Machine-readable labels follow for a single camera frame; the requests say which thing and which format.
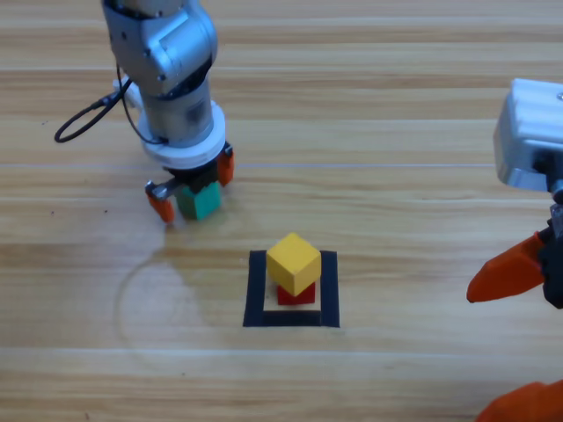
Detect black tape square outline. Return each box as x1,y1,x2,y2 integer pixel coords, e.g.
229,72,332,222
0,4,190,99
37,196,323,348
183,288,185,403
242,250,341,329

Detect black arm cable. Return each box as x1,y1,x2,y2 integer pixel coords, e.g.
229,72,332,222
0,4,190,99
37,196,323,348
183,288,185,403
54,64,169,146

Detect green cube block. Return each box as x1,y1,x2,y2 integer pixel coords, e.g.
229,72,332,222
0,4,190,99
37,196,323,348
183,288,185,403
175,181,222,221

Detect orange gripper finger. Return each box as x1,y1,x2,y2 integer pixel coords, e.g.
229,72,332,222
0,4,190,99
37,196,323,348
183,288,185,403
474,379,563,422

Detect red cube block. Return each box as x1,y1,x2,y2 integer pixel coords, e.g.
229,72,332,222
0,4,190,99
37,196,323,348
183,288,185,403
276,281,317,307

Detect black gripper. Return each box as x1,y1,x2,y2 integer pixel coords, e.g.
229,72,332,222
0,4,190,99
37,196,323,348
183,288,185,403
465,189,563,309
144,146,236,224

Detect yellow cube block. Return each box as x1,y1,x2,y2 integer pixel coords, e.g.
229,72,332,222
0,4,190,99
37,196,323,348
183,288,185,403
266,232,323,298

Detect white camera mount ring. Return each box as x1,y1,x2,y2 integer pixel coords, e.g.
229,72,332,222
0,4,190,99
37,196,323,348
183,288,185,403
111,76,228,170

